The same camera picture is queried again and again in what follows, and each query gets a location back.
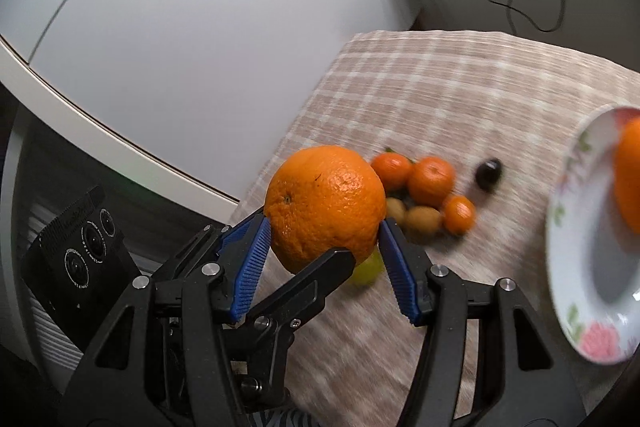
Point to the white floral plate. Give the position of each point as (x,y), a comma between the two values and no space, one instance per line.
(575,227)

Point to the dark plum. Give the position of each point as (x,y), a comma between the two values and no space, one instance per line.
(487,174)

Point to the yellow-green fruit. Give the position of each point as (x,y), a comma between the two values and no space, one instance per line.
(369,271)

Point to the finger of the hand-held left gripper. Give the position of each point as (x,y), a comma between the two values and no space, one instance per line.
(310,282)

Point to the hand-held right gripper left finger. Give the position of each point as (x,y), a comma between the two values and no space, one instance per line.
(250,267)

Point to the beige checkered tablecloth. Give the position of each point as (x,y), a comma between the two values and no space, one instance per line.
(450,82)

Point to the brown kiwi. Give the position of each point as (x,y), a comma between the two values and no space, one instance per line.
(422,221)
(396,209)

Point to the small tangerine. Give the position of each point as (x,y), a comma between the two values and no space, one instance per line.
(459,214)

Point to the large orange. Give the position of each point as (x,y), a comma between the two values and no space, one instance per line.
(630,177)
(325,202)

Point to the white refrigerator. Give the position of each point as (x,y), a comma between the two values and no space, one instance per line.
(200,57)

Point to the striped cloth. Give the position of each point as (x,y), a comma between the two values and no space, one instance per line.
(285,419)

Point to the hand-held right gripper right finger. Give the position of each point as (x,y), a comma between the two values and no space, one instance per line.
(400,282)

